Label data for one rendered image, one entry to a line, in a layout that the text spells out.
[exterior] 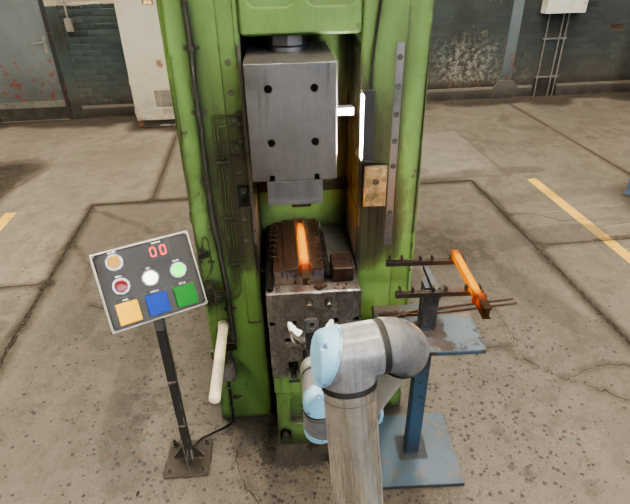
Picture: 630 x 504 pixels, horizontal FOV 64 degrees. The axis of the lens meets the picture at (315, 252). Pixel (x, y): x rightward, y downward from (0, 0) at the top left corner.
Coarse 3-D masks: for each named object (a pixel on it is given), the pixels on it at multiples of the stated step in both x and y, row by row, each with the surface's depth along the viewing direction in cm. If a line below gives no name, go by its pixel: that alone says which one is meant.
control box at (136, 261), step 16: (160, 240) 180; (176, 240) 182; (96, 256) 171; (128, 256) 175; (144, 256) 177; (160, 256) 179; (176, 256) 182; (192, 256) 184; (96, 272) 170; (112, 272) 173; (128, 272) 175; (144, 272) 177; (160, 272) 179; (192, 272) 184; (112, 288) 172; (128, 288) 174; (144, 288) 177; (160, 288) 179; (112, 304) 172; (144, 304) 176; (176, 304) 181; (192, 304) 183; (112, 320) 172; (144, 320) 176
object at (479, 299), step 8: (456, 256) 196; (456, 264) 194; (464, 264) 191; (464, 272) 187; (464, 280) 185; (472, 280) 182; (472, 288) 178; (472, 296) 175; (480, 296) 172; (480, 304) 172; (488, 304) 168; (480, 312) 171; (488, 312) 167
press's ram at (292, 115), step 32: (256, 64) 159; (288, 64) 159; (320, 64) 160; (256, 96) 164; (288, 96) 164; (320, 96) 165; (256, 128) 169; (288, 128) 170; (320, 128) 171; (256, 160) 175; (288, 160) 176; (320, 160) 177
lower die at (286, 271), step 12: (288, 228) 228; (312, 228) 227; (288, 240) 218; (312, 240) 218; (288, 252) 210; (312, 252) 209; (276, 264) 204; (288, 264) 202; (312, 264) 201; (276, 276) 200; (288, 276) 201; (300, 276) 201; (312, 276) 202
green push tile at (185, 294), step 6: (192, 282) 183; (174, 288) 180; (180, 288) 181; (186, 288) 182; (192, 288) 183; (174, 294) 181; (180, 294) 181; (186, 294) 182; (192, 294) 183; (180, 300) 181; (186, 300) 182; (192, 300) 183; (180, 306) 181
